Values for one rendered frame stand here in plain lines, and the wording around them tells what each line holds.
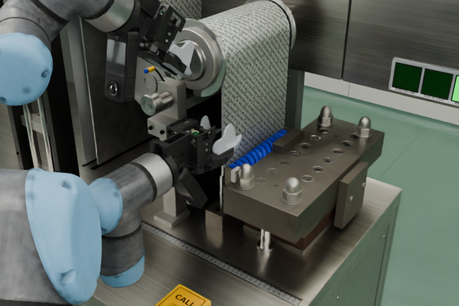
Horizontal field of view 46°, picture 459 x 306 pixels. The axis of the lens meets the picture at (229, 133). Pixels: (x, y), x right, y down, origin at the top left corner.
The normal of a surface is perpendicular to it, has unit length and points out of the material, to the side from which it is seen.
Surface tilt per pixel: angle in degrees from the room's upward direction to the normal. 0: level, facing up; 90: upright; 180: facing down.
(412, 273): 0
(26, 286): 54
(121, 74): 78
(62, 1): 97
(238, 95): 90
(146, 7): 90
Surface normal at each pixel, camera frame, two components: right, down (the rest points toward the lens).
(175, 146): 0.81, 0.28
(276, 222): -0.59, 0.36
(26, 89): 0.29, 0.44
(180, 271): 0.00, -0.89
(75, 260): 1.00, -0.08
